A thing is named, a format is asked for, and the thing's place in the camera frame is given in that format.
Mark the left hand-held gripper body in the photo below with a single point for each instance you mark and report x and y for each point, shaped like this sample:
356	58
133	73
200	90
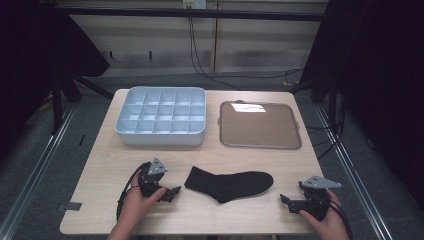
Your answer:
148	185

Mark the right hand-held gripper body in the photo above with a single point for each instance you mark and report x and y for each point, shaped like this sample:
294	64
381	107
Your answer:
316	203

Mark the black sock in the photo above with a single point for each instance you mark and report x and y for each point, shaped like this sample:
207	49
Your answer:
230	185

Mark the white divided storage box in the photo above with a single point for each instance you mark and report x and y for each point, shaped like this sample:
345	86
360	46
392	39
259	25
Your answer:
161	115

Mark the person's right hand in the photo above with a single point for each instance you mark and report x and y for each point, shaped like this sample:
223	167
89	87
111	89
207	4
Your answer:
330	226

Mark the person's left hand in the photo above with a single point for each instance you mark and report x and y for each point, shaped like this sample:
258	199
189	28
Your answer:
133	208

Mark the brown flat tray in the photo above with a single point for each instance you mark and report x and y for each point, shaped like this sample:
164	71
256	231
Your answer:
258	126

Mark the grey tape piece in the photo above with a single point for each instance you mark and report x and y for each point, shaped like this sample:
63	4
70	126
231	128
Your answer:
71	206

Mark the black metal stand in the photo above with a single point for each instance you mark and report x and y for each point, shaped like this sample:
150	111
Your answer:
57	106
332	106

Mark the dark curtain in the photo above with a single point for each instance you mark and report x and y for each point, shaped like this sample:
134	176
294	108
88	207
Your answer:
383	100
30	66

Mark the black horizontal bar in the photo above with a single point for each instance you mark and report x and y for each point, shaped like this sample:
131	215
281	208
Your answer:
166	13

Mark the aluminium floor rail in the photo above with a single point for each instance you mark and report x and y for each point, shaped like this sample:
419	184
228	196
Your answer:
36	170
353	173

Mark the white wall outlet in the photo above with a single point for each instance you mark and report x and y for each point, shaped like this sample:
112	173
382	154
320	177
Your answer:
195	4

